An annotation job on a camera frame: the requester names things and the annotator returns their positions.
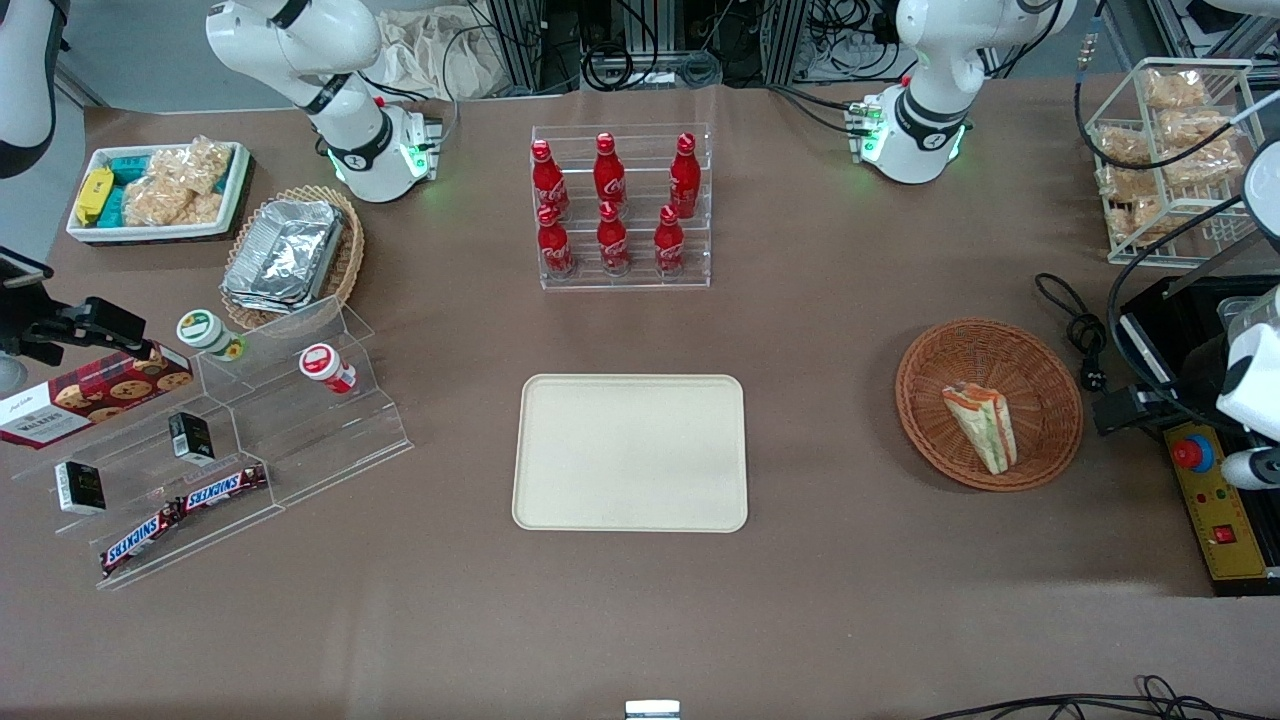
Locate oval light wicker basket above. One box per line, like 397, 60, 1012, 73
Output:
220, 184, 366, 333

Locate aluminium frame rack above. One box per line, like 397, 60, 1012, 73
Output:
760, 0, 813, 87
482, 0, 586, 97

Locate long black arm cable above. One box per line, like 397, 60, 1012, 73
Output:
1074, 30, 1263, 172

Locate stacked aluminium foil trays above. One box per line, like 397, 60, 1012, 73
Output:
221, 198, 346, 305

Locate black countertop appliance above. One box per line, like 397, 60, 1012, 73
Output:
1112, 235, 1280, 598

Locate green lid white cup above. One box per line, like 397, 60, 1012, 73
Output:
177, 309, 247, 362

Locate round brown wicker basket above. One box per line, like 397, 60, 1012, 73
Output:
895, 318, 1084, 493

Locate red cola bottle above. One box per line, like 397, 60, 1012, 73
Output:
653, 205, 687, 276
530, 139, 571, 219
593, 132, 628, 209
596, 201, 631, 276
669, 132, 701, 219
537, 205, 578, 279

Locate clear acrylic stepped display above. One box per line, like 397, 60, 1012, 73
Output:
10, 295, 414, 591

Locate beige rectangular serving tray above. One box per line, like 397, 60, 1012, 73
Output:
512, 374, 749, 533

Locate red tartan cookie box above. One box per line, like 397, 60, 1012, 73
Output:
0, 343, 195, 451

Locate yellow control panel box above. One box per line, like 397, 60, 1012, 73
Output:
1163, 418, 1278, 584

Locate clear bag rice crackers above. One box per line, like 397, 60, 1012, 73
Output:
148, 135, 234, 198
121, 174, 225, 229

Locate red lid white cup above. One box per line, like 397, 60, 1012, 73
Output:
298, 343, 358, 395

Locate bagged rice cracker snack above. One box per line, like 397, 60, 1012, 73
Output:
1142, 67, 1210, 112
1157, 107, 1242, 151
1096, 124, 1154, 169
1107, 195, 1201, 247
1160, 142, 1247, 191
1096, 165, 1167, 207

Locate triangular sandwich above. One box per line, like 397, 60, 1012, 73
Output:
942, 382, 1019, 477

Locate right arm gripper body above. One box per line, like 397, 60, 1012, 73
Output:
0, 290, 63, 367

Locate black floor cables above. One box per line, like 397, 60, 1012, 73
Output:
918, 674, 1280, 720

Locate clear acrylic bottle rack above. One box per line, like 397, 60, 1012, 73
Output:
531, 124, 712, 291

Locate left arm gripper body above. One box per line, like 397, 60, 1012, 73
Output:
1217, 328, 1280, 441

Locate yellow snack packet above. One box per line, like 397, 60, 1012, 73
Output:
74, 166, 117, 227

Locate beige cloth bag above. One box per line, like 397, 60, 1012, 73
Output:
372, 6, 503, 102

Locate snickers chocolate bar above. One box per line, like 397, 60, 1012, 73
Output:
179, 463, 270, 514
99, 504, 187, 579

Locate steel pan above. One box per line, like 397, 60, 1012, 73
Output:
1217, 290, 1280, 348

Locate black base cables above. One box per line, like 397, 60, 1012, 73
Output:
766, 80, 869, 137

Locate small black box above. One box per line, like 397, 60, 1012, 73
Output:
54, 460, 108, 516
167, 411, 217, 467

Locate white rectangular plastic bin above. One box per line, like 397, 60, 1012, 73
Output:
65, 141, 252, 245

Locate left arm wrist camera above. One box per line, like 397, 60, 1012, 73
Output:
1222, 447, 1280, 492

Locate black power cable with plug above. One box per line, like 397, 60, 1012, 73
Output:
1033, 272, 1113, 393

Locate white wire rack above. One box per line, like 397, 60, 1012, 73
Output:
1085, 57, 1280, 269

